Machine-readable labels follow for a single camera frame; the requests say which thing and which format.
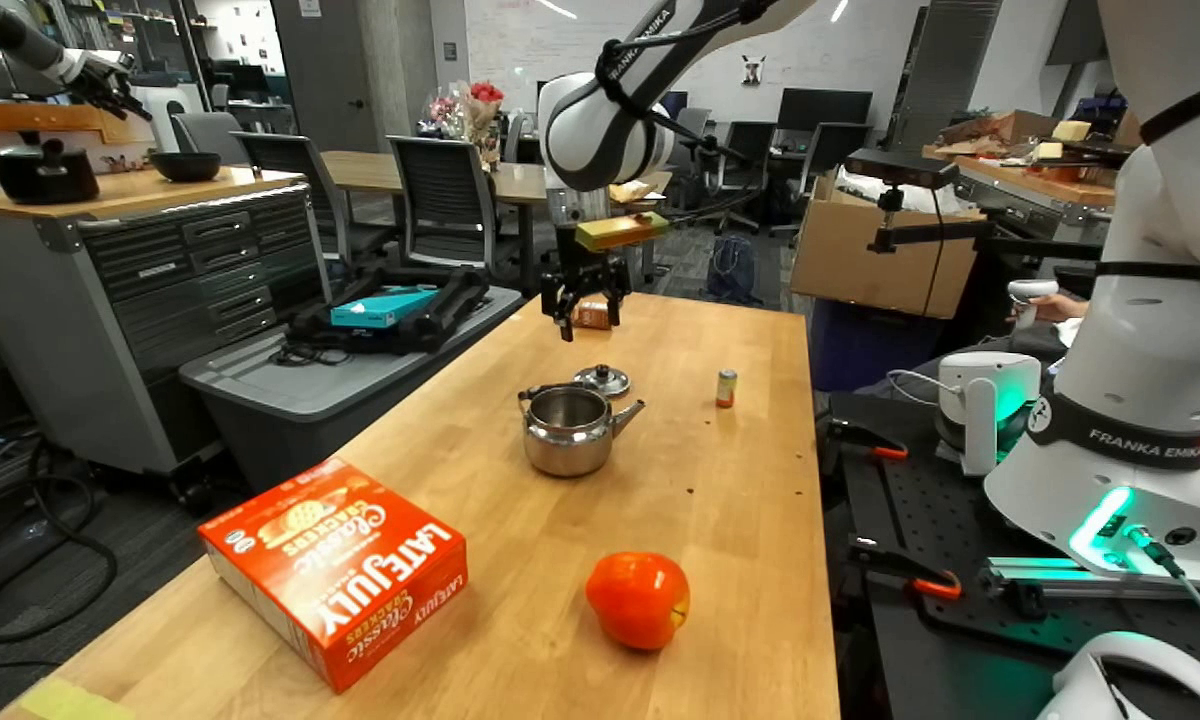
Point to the black pot on cabinet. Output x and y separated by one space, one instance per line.
45 175

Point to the red tomato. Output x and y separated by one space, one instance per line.
639 596

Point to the silver teapot lid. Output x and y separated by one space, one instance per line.
610 383

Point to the yellow wrist camera block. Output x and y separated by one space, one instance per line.
615 232

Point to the black bowl on cabinet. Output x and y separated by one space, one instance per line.
184 165

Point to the grey office chair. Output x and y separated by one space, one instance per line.
448 209

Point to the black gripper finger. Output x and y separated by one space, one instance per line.
617 310
567 321

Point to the orange black clamp far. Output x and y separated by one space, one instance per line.
872 443

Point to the orange black clamp near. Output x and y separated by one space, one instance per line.
917 577

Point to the orange black clamp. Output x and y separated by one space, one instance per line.
917 577
872 443

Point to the white robot base arm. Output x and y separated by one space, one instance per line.
1112 455

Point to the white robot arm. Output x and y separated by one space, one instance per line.
607 126

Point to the white green-lit device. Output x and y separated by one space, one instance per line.
982 404

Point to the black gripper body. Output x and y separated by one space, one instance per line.
568 279

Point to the grey drawer cabinet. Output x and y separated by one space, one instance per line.
105 301

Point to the grey storage bin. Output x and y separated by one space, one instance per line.
281 418

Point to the small spice jar grey lid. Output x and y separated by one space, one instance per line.
724 388

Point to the cardboard box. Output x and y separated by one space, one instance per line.
836 256

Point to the teal case with black straps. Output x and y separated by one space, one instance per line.
385 315

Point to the orange cracker box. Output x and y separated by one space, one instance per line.
337 564

